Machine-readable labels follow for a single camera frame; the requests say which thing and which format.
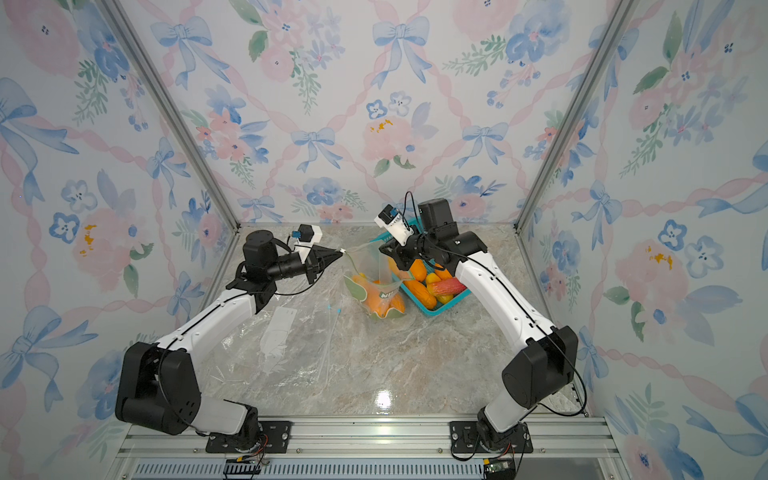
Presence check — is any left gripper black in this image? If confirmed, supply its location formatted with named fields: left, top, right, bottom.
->
left=269, top=247, right=343, bottom=286

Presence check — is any clear zip-top bag green print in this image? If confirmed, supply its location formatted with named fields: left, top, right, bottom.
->
left=343, top=240, right=414, bottom=320

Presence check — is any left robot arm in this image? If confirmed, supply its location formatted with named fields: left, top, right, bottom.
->
left=114, top=224, right=344, bottom=450

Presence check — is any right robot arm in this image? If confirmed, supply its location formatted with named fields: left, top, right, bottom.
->
left=376, top=199, right=581, bottom=451

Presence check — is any orange mango in basket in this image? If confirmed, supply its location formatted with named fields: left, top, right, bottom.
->
left=409, top=259, right=428, bottom=282

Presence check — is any long orange mango front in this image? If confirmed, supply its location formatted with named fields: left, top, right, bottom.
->
left=404, top=280, right=437, bottom=310

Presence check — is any red green mango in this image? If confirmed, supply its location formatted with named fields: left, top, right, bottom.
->
left=427, top=278, right=466, bottom=297

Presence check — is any teal plastic basket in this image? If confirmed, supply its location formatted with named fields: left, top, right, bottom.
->
left=357, top=234, right=469, bottom=319

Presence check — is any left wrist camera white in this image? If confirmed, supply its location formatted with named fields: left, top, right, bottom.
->
left=288, top=224, right=323, bottom=264

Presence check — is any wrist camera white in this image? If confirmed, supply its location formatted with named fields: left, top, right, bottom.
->
left=288, top=224, right=323, bottom=264
left=374, top=204, right=414, bottom=246

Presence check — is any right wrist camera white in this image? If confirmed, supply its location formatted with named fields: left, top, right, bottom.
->
left=374, top=204, right=414, bottom=246

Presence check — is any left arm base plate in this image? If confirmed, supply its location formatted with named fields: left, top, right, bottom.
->
left=205, top=420, right=293, bottom=455

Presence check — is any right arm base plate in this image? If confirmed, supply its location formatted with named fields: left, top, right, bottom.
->
left=448, top=420, right=534, bottom=454

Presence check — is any aluminium frame rail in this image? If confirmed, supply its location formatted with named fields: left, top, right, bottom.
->
left=106, top=414, right=630, bottom=479

